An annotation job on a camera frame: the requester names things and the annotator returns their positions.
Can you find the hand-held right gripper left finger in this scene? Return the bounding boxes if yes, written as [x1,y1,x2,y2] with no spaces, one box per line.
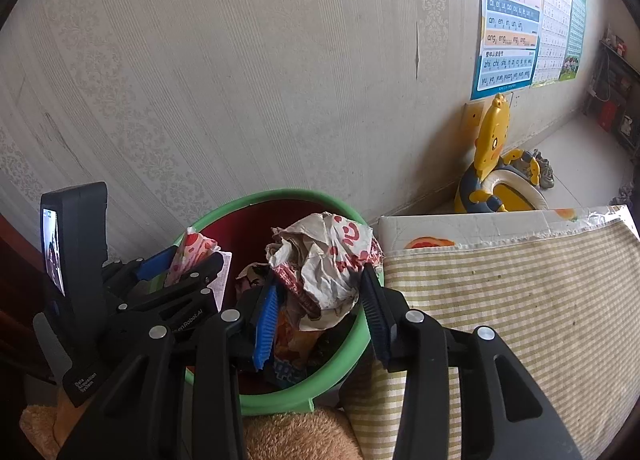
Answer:
[57,282,281,460]

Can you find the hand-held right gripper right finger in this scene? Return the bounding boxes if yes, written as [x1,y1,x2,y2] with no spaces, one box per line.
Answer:
[359,264,583,460]

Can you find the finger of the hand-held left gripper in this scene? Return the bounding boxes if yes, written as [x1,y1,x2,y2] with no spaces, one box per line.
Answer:
[102,245,178,291]
[117,251,225,313]

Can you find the orange pink patterned wrapper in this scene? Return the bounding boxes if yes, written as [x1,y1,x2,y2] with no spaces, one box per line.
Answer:
[165,227,223,286]

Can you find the red basin with green rim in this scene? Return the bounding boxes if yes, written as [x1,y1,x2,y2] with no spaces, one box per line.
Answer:
[172,188,386,413]

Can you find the red-printed white paper wrapper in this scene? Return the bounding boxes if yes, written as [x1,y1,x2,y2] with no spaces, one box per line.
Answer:
[264,212,385,331]

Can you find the orange snack wrapper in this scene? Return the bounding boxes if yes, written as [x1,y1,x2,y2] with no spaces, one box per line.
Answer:
[270,290,331,386]

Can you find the white paper slip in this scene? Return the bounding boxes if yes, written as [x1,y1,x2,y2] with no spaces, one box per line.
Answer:
[215,252,233,313]

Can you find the dark wooden furniture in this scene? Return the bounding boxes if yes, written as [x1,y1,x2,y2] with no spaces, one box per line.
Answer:
[0,215,46,381]

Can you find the tan fluffy cloth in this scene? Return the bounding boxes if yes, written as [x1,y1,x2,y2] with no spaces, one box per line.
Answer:
[20,402,363,460]

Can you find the yellow duck potty seat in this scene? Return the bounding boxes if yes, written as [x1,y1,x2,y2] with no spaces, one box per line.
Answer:
[452,92,548,215]

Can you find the small grey shoes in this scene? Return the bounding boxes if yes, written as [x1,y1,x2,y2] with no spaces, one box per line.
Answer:
[530,149,556,189]

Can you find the dark desk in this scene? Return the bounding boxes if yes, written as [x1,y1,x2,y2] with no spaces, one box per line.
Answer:
[582,30,640,161]

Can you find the blue-bordered letter wall poster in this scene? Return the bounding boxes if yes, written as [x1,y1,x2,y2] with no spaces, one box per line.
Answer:
[470,0,546,102]

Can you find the white chart wall poster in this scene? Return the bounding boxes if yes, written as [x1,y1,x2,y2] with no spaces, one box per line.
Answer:
[531,0,573,88]

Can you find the green number wall poster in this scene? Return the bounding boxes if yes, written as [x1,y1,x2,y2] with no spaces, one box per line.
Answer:
[557,0,587,82]

